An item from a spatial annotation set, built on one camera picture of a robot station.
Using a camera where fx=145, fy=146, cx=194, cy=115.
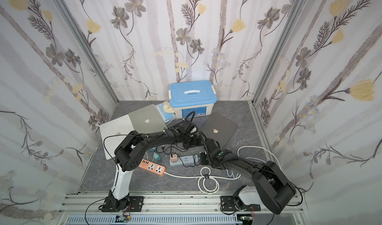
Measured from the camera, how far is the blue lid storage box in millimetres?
1001

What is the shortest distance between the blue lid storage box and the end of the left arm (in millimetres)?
211

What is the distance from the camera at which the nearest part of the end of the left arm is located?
2.44ft
